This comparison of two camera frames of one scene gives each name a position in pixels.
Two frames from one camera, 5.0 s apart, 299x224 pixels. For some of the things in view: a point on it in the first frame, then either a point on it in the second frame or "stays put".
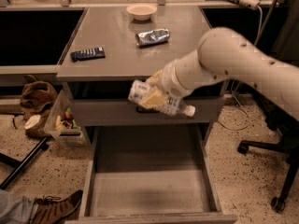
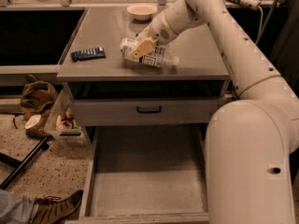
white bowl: (141, 11) stays put
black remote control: (92, 53) stays put
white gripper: (168, 77) -> (158, 32)
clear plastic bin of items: (63, 124) stays put
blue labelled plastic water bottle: (137, 91) -> (159, 57)
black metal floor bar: (18, 164) stays put
